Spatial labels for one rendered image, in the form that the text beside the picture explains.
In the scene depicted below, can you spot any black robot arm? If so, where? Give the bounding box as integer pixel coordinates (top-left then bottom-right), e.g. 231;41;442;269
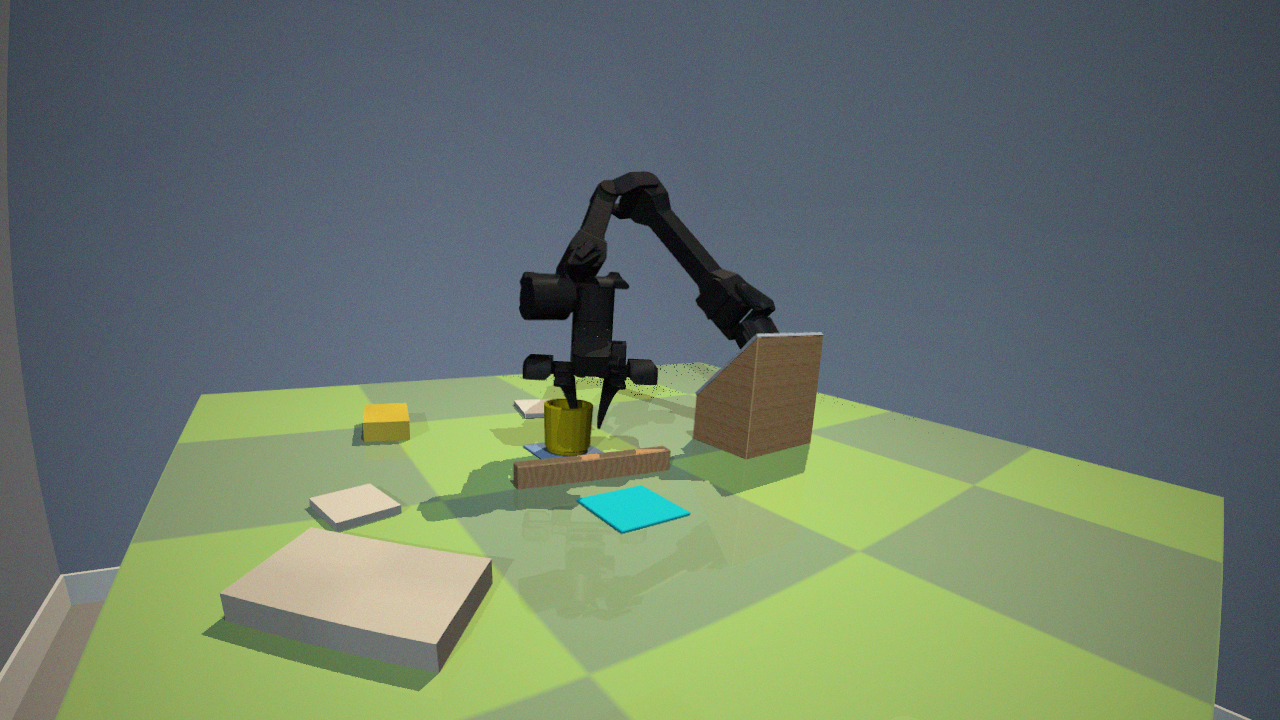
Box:
518;172;780;379

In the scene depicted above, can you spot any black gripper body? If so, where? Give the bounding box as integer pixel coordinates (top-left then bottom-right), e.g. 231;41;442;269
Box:
524;319;658;386

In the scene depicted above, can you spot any brown wooden bar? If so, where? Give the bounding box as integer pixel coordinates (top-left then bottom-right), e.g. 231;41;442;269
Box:
513;446;671;489

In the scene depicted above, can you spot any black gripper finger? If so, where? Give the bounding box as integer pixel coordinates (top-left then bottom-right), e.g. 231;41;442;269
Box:
596;378;626;429
554;375;577;409

